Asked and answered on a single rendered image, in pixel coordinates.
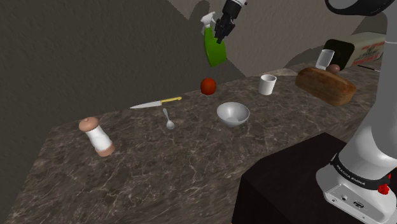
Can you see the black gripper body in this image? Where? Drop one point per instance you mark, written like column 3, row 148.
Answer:
column 231, row 11

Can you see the white box with black end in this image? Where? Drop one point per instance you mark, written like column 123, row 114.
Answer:
column 363, row 49

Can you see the dark robot stand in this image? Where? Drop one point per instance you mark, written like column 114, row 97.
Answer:
column 279, row 183

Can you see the silver spoon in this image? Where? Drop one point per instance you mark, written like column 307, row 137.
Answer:
column 169, row 123

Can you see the brown bread loaf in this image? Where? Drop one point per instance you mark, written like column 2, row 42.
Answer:
column 325, row 86

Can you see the brown egg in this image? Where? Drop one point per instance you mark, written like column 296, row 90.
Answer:
column 334, row 68

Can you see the clear drinking glass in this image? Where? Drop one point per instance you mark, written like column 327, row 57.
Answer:
column 324, row 59

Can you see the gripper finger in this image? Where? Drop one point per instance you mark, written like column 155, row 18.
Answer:
column 219, row 31
column 229, row 28

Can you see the red tomato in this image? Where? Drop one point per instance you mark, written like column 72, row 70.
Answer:
column 208, row 86

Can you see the grey bowl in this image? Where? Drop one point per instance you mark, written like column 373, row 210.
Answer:
column 233, row 114

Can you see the white cup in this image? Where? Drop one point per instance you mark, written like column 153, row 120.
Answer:
column 267, row 85

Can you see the green spray bottle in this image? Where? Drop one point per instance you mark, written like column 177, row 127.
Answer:
column 214, row 51

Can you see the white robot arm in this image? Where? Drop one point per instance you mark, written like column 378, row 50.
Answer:
column 369, row 136

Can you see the white and brown pepper mill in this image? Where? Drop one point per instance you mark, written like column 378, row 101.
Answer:
column 96, row 137

